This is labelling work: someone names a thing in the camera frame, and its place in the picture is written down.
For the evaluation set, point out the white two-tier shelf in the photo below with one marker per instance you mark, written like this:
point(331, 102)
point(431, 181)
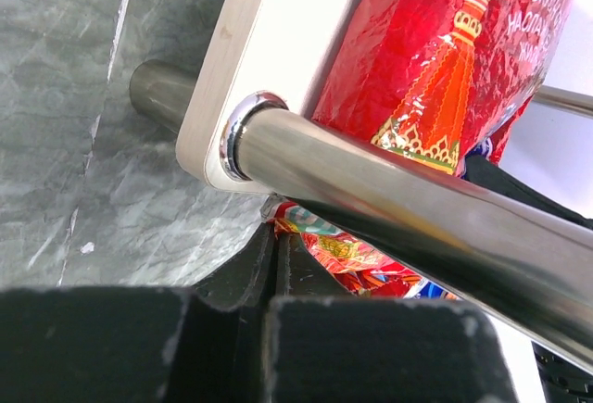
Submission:
point(243, 126)

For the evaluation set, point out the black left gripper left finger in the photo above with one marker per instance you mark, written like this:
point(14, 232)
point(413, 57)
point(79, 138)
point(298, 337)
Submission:
point(198, 343)

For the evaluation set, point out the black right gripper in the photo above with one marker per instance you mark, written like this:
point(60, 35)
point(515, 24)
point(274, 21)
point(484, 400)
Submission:
point(481, 172)

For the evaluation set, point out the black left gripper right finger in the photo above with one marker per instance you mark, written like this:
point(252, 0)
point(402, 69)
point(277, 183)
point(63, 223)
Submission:
point(322, 345)

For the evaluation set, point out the red candy bag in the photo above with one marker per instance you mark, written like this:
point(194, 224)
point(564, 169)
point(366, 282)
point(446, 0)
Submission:
point(359, 267)
point(432, 80)

